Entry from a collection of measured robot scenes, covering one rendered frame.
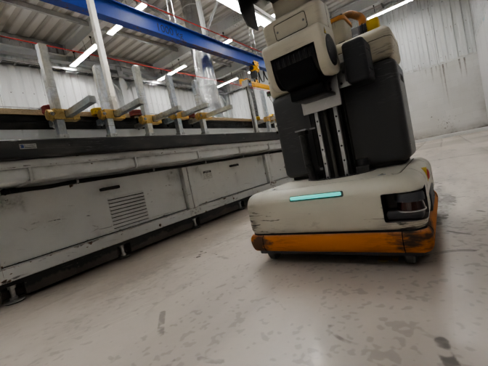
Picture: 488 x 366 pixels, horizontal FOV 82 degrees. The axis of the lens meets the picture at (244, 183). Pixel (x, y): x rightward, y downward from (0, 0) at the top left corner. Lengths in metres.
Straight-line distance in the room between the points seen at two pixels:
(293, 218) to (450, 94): 10.94
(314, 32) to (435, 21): 11.27
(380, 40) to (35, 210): 1.73
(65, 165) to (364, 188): 1.32
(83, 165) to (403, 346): 1.47
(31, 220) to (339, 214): 1.45
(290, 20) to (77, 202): 1.42
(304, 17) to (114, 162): 1.18
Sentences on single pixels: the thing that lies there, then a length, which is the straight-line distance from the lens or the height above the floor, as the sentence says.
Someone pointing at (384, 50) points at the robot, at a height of 0.72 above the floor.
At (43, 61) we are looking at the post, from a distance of 1.70.
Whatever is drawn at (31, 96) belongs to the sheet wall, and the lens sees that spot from 9.64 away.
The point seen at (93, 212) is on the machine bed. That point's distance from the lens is 1.86.
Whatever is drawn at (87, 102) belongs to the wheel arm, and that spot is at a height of 0.81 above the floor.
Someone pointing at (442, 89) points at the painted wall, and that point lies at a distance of 11.80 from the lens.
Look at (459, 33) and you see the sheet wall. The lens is 12.11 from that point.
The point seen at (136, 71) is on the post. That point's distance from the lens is 1.95.
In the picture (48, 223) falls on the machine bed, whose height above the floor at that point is 0.32.
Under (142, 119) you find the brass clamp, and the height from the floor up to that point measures 0.80.
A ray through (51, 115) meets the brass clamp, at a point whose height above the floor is 0.81.
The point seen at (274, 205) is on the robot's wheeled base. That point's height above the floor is 0.23.
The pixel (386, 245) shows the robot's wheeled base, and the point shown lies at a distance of 0.96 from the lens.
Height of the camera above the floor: 0.39
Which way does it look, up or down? 3 degrees down
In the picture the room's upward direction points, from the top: 12 degrees counter-clockwise
